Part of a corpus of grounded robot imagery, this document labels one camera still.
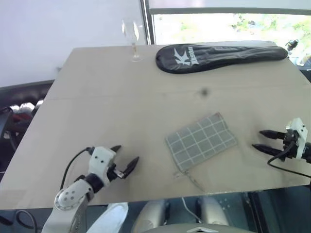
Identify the black cable loop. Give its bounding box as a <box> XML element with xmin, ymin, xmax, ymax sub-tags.
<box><xmin>0</xmin><ymin>209</ymin><xmax>37</xmax><ymax>233</ymax></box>

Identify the black racket cover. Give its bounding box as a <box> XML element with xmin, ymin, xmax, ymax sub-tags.
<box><xmin>155</xmin><ymin>44</ymin><xmax>289</xmax><ymax>74</ymax></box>

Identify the silver robot right leg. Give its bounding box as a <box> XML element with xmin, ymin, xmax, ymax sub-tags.
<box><xmin>195</xmin><ymin>195</ymin><xmax>230</xmax><ymax>233</ymax></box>

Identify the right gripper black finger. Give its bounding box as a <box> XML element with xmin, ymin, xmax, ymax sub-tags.
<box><xmin>252</xmin><ymin>143</ymin><xmax>284</xmax><ymax>157</ymax></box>
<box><xmin>259</xmin><ymin>130</ymin><xmax>285</xmax><ymax>141</ymax></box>

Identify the white rounded robot shell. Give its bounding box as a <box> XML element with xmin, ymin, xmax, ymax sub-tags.
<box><xmin>93</xmin><ymin>202</ymin><xmax>129</xmax><ymax>233</ymax></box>

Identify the silver robot leg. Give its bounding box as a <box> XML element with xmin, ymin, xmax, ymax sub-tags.
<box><xmin>195</xmin><ymin>195</ymin><xmax>230</xmax><ymax>233</ymax></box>
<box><xmin>132</xmin><ymin>199</ymin><xmax>171</xmax><ymax>233</ymax></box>

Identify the grey checked cloth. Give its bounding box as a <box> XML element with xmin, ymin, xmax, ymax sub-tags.
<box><xmin>165</xmin><ymin>112</ymin><xmax>239</xmax><ymax>191</ymax></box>

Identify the dark window frame post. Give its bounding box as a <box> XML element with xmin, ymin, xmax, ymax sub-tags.
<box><xmin>140</xmin><ymin>0</ymin><xmax>156</xmax><ymax>46</ymax></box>

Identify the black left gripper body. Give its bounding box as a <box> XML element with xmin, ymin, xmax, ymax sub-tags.
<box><xmin>106</xmin><ymin>163</ymin><xmax>125</xmax><ymax>182</ymax></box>

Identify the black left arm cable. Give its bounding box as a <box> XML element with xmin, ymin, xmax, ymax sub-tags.
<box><xmin>59</xmin><ymin>146</ymin><xmax>95</xmax><ymax>189</ymax></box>

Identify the thin white cable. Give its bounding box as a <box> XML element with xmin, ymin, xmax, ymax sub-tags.
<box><xmin>181</xmin><ymin>197</ymin><xmax>203</xmax><ymax>223</ymax></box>

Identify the clear wine glass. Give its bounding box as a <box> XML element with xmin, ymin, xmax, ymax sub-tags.
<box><xmin>121</xmin><ymin>19</ymin><xmax>143</xmax><ymax>63</ymax></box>

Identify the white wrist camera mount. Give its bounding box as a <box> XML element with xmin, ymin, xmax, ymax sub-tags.
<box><xmin>88</xmin><ymin>146</ymin><xmax>117</xmax><ymax>188</ymax></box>
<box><xmin>286</xmin><ymin>117</ymin><xmax>306</xmax><ymax>160</ymax></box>

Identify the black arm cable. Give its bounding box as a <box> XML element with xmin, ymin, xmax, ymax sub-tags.
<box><xmin>267</xmin><ymin>142</ymin><xmax>311</xmax><ymax>179</ymax></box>
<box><xmin>59</xmin><ymin>146</ymin><xmax>95</xmax><ymax>189</ymax></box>

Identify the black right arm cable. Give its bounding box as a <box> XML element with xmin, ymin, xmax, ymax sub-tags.
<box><xmin>267</xmin><ymin>142</ymin><xmax>311</xmax><ymax>179</ymax></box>

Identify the silver robot left leg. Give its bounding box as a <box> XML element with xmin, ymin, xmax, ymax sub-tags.
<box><xmin>132</xmin><ymin>199</ymin><xmax>171</xmax><ymax>233</ymax></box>

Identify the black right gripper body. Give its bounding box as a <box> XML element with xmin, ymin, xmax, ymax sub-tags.
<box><xmin>281</xmin><ymin>129</ymin><xmax>302</xmax><ymax>162</ymax></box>

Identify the red and silver clutter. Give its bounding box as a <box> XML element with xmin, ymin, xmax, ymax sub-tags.
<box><xmin>11</xmin><ymin>101</ymin><xmax>44</xmax><ymax>123</ymax></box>

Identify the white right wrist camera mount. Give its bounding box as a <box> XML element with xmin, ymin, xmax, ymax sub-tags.
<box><xmin>286</xmin><ymin>117</ymin><xmax>306</xmax><ymax>160</ymax></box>

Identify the small black device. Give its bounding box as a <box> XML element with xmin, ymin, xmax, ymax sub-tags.
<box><xmin>285</xmin><ymin>39</ymin><xmax>300</xmax><ymax>52</ymax></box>

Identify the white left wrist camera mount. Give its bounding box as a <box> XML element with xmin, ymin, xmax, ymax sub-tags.
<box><xmin>88</xmin><ymin>146</ymin><xmax>117</xmax><ymax>188</ymax></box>

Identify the dark metal table frame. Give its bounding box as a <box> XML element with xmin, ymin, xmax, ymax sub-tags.
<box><xmin>242</xmin><ymin>190</ymin><xmax>270</xmax><ymax>233</ymax></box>

